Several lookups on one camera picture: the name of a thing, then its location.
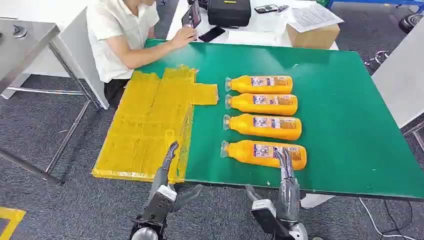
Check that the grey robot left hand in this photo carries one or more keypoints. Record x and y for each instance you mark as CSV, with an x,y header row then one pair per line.
x,y
160,179

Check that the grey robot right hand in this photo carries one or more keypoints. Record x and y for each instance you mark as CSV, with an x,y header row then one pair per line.
x,y
288,198

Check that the orange drink bottle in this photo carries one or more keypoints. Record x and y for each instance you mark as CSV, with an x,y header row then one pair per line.
x,y
242,103
242,153
242,85
242,126

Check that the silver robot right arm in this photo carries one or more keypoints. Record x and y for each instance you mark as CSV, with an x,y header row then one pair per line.
x,y
298,232

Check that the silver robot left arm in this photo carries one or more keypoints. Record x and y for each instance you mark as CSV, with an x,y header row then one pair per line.
x,y
144,233

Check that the white table support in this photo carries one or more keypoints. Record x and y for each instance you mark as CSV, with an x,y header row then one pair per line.
x,y
316,200

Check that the yellow sheet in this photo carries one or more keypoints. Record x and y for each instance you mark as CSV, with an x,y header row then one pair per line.
x,y
145,126

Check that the green table mat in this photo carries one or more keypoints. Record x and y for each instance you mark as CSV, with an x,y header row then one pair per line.
x,y
341,116

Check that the person's hand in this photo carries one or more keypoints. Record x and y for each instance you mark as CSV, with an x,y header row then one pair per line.
x,y
184,36

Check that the grey leaning panel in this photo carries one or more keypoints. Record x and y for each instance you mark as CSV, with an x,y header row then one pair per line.
x,y
82,56

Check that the yellow floor tape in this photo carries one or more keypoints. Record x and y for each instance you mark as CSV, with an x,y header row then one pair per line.
x,y
15,215

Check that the person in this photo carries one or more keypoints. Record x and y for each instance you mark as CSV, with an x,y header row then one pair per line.
x,y
112,33

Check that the black smartphone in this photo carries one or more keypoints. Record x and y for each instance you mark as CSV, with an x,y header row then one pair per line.
x,y
212,34

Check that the brown cardboard box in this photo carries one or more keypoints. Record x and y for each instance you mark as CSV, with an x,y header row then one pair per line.
x,y
314,39

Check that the white side panel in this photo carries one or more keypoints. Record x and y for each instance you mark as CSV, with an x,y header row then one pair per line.
x,y
400,79

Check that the black upright tablet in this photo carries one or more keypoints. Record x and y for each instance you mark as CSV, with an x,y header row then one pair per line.
x,y
192,15

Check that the white table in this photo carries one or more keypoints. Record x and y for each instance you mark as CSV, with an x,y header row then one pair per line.
x,y
265,24

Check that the black carrying case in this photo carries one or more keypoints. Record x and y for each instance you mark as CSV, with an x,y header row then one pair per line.
x,y
228,13

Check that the printed paper sheets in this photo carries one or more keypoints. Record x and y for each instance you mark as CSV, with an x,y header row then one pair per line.
x,y
313,18

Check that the steel table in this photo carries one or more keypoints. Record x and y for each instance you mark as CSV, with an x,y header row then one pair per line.
x,y
23,49

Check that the black handheld device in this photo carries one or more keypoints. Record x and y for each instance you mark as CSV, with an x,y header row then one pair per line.
x,y
266,8

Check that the green crate stack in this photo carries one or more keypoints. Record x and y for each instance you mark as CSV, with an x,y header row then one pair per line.
x,y
323,2

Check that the small metal part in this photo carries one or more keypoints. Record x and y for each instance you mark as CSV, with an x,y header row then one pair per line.
x,y
20,31

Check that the blue metal rack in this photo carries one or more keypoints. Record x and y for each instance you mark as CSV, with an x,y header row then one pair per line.
x,y
371,2

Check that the black round base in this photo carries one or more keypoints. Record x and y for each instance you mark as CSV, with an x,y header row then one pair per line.
x,y
412,23

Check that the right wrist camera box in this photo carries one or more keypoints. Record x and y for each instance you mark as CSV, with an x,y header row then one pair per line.
x,y
266,217

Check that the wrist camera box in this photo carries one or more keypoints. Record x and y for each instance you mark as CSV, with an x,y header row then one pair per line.
x,y
266,217
159,208

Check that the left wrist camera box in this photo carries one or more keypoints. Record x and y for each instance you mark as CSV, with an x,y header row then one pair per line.
x,y
159,208

